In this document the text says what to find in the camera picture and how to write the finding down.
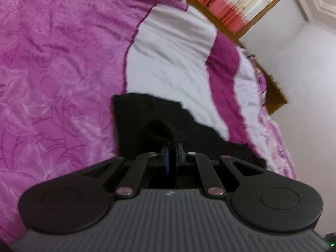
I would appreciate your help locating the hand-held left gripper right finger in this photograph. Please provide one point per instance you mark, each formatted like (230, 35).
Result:
(180, 157)

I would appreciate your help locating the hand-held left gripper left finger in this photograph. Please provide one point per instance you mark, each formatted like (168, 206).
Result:
(166, 158)

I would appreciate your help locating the black garment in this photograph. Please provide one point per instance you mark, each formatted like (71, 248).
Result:
(136, 120)

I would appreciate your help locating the purple and white blanket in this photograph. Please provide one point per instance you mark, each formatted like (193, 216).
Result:
(60, 65)

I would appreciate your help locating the orange and cream curtain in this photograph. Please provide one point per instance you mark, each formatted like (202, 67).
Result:
(231, 0)

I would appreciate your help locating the wooden bed frame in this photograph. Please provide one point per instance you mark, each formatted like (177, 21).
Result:
(274, 94)

